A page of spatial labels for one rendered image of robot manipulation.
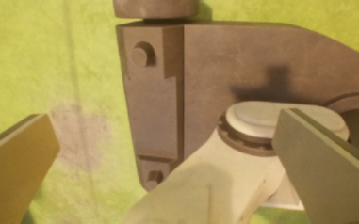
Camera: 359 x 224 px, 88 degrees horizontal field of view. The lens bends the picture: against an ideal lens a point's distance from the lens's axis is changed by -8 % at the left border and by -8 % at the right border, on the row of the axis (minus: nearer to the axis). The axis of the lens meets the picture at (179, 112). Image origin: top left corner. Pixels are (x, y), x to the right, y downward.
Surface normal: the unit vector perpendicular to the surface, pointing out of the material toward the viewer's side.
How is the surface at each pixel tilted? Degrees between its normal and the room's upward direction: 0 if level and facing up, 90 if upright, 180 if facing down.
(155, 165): 0
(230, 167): 90
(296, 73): 0
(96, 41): 0
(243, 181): 90
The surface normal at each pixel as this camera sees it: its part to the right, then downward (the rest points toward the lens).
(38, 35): -0.17, 0.48
